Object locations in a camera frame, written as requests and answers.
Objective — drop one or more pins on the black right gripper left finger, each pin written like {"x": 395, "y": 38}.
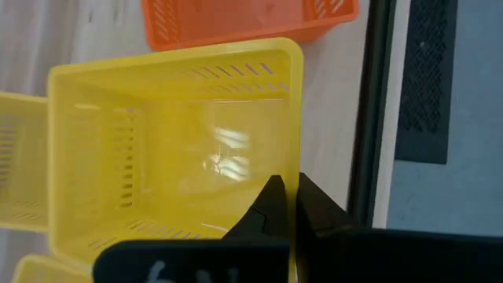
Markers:
{"x": 267, "y": 220}

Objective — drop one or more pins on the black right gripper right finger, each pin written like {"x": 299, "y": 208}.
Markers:
{"x": 318, "y": 220}

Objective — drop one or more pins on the yellow slotted plastic basket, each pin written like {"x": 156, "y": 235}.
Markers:
{"x": 43, "y": 271}
{"x": 23, "y": 165}
{"x": 157, "y": 137}

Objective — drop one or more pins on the red slotted plastic basket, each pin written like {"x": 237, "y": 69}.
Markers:
{"x": 236, "y": 19}

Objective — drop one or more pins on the black perforated floor grate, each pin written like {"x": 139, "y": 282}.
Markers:
{"x": 426, "y": 78}

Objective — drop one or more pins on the black aluminium table frame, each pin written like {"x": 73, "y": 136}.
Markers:
{"x": 371, "y": 118}

